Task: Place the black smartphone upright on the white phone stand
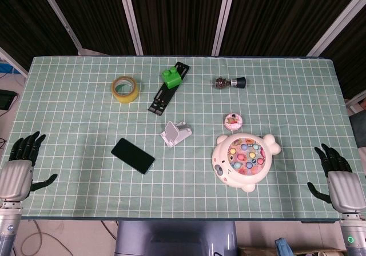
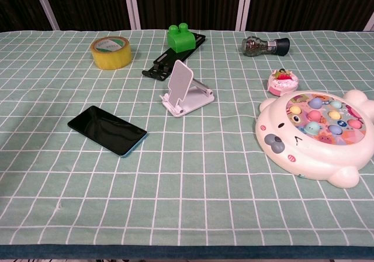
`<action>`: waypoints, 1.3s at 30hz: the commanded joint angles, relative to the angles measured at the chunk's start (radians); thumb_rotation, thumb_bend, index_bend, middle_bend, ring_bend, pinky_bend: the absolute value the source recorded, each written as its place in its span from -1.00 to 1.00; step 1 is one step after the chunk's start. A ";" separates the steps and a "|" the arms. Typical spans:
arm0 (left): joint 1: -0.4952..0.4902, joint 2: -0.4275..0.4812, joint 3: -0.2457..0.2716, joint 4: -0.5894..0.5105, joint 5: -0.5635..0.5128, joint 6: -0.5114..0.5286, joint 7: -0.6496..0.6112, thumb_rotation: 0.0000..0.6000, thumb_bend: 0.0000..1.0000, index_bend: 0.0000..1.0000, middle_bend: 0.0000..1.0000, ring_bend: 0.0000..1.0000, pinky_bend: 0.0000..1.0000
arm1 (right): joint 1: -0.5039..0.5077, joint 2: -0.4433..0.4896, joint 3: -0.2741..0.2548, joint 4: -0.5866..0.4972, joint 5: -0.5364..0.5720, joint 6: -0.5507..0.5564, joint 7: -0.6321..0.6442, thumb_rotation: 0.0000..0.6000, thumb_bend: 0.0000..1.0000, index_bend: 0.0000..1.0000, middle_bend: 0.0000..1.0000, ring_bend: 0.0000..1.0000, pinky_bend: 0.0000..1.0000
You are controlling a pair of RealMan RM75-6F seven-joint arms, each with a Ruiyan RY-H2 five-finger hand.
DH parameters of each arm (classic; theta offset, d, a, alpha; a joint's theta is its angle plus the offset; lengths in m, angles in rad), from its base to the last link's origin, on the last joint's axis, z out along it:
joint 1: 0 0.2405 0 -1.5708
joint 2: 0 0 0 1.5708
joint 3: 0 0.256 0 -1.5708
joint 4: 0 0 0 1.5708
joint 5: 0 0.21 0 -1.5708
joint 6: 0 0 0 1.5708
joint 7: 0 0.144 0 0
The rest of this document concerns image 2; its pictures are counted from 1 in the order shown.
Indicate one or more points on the yellow packing tape roll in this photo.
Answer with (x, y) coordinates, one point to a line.
(112, 58)

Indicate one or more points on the black smartphone with blue edge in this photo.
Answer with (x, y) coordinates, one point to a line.
(105, 130)

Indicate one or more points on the white frame post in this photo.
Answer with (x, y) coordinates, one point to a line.
(46, 7)
(132, 4)
(370, 24)
(244, 4)

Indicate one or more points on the glass spice grinder bottle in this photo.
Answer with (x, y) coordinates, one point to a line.
(254, 46)

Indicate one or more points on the white folding phone stand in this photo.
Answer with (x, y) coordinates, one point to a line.
(193, 98)

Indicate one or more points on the white bear whack-a-mole toy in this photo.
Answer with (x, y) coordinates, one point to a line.
(309, 159)

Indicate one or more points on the pink toy cake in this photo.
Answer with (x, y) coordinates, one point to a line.
(282, 83)

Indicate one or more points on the green toy building block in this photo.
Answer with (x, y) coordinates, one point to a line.
(180, 41)

